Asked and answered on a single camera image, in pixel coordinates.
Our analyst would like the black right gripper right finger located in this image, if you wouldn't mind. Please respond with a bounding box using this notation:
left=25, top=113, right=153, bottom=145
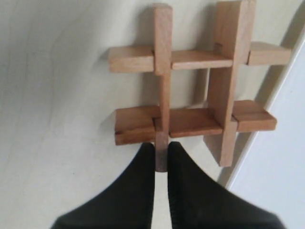
left=167, top=142, right=285, bottom=229

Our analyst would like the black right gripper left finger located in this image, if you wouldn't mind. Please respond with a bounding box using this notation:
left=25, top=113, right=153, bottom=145
left=52, top=143, right=155, bottom=229

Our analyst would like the wooden cross piece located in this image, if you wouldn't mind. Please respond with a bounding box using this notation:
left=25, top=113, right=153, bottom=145
left=114, top=100, right=277, bottom=146
left=108, top=42, right=291, bottom=73

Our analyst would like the notched wooden puzzle bar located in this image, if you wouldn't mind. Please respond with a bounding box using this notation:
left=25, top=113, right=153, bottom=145
left=204, top=0, right=256, bottom=167
left=153, top=3, right=173, bottom=172

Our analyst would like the white plastic tray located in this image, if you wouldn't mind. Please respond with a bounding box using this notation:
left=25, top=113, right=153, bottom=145
left=226, top=33, right=305, bottom=229

